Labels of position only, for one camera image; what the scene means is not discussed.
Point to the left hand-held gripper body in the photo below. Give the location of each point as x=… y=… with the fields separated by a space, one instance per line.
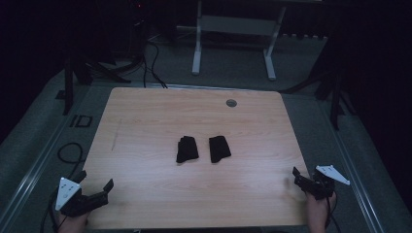
x=81 y=202

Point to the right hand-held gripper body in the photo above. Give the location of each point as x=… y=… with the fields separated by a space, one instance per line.
x=319 y=189

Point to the black sock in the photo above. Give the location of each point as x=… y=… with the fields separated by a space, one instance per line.
x=187 y=149
x=219 y=149

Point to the person's right hand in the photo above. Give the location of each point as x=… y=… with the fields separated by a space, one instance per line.
x=319 y=208

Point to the person's left hand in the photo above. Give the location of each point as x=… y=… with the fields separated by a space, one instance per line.
x=73 y=225

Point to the black metal stand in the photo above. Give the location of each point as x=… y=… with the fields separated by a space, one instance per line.
x=68 y=87
x=336 y=103

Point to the grey round table grommet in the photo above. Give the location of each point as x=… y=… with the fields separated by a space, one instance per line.
x=231 y=103

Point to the dark equipment with red light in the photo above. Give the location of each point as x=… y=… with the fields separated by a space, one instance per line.
x=140 y=29

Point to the metal floor rail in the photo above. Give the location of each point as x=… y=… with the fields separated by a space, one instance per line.
x=30 y=176
x=354 y=181

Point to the white desk frame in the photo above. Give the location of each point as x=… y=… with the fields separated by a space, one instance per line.
x=238 y=25

